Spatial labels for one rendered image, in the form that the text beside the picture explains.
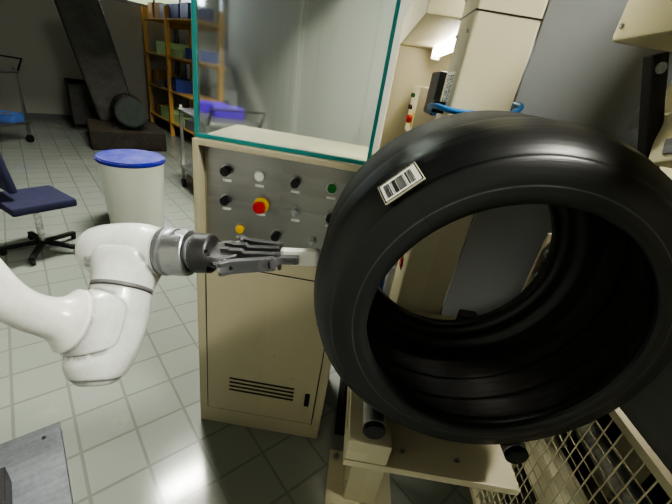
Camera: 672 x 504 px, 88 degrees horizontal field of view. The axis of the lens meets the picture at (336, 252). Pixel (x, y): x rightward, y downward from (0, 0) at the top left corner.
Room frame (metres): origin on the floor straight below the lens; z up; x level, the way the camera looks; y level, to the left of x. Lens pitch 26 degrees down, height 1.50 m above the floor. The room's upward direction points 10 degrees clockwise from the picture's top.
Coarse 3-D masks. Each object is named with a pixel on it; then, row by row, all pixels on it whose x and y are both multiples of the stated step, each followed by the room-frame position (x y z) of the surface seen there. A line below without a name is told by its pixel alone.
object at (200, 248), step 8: (192, 240) 0.55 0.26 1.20; (200, 240) 0.56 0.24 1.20; (208, 240) 0.56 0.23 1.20; (216, 240) 0.59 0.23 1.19; (192, 248) 0.54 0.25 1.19; (200, 248) 0.54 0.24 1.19; (208, 248) 0.55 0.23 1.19; (216, 248) 0.57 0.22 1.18; (192, 256) 0.54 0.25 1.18; (200, 256) 0.54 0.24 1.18; (208, 256) 0.54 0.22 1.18; (216, 256) 0.54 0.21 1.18; (224, 256) 0.54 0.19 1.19; (232, 256) 0.55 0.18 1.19; (192, 264) 0.53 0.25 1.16; (200, 264) 0.53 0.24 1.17; (208, 264) 0.53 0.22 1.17; (200, 272) 0.55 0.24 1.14; (208, 272) 0.55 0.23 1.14
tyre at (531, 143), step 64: (448, 128) 0.55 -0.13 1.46; (512, 128) 0.49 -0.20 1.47; (576, 128) 0.49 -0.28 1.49; (448, 192) 0.44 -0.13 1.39; (512, 192) 0.44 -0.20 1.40; (576, 192) 0.44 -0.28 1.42; (640, 192) 0.44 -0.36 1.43; (320, 256) 0.51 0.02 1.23; (384, 256) 0.44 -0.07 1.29; (576, 256) 0.72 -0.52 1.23; (640, 256) 0.46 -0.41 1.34; (320, 320) 0.48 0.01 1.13; (384, 320) 0.72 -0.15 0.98; (448, 320) 0.75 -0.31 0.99; (512, 320) 0.72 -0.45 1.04; (576, 320) 0.66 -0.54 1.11; (640, 320) 0.54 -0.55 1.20; (384, 384) 0.44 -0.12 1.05; (448, 384) 0.61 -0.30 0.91; (512, 384) 0.59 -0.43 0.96; (576, 384) 0.54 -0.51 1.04; (640, 384) 0.44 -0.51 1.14
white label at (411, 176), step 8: (408, 168) 0.47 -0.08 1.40; (416, 168) 0.47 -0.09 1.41; (400, 176) 0.47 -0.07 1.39; (408, 176) 0.46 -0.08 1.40; (416, 176) 0.45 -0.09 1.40; (384, 184) 0.48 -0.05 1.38; (392, 184) 0.47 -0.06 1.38; (400, 184) 0.46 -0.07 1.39; (408, 184) 0.45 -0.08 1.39; (416, 184) 0.44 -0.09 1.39; (384, 192) 0.46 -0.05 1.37; (392, 192) 0.45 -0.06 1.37; (400, 192) 0.45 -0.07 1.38; (384, 200) 0.45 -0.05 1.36; (392, 200) 0.44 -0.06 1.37
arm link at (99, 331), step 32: (0, 288) 0.36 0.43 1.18; (96, 288) 0.47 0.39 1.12; (128, 288) 0.49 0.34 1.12; (0, 320) 0.36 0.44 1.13; (32, 320) 0.37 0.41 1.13; (64, 320) 0.40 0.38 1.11; (96, 320) 0.42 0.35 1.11; (128, 320) 0.45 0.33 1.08; (64, 352) 0.38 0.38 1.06; (96, 352) 0.40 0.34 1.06; (128, 352) 0.43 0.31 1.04; (96, 384) 0.38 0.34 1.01
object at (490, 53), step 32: (480, 0) 0.83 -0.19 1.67; (512, 0) 0.83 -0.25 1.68; (544, 0) 0.83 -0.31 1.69; (480, 32) 0.83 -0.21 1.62; (512, 32) 0.83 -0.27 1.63; (480, 64) 0.83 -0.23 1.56; (512, 64) 0.83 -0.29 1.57; (480, 96) 0.83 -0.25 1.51; (512, 96) 0.83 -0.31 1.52; (448, 224) 0.83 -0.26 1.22; (416, 256) 0.83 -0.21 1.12; (448, 256) 0.83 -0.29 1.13; (416, 288) 0.83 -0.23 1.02; (352, 480) 0.83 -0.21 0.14
